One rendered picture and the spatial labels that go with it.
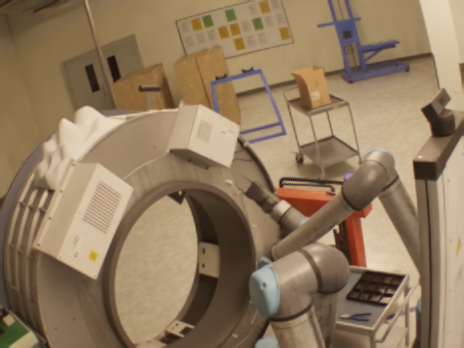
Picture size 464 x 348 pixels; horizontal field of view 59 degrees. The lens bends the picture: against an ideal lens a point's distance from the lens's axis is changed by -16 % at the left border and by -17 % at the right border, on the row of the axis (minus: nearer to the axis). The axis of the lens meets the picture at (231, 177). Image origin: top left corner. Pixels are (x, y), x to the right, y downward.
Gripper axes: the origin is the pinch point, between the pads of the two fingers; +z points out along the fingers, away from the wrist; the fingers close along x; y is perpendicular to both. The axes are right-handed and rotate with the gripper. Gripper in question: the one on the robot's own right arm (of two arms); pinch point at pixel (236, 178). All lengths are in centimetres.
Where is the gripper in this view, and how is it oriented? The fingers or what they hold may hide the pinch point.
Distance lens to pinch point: 200.0
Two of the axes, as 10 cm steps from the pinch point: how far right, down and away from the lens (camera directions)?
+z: -7.4, -5.9, 3.3
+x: 5.6, -8.1, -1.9
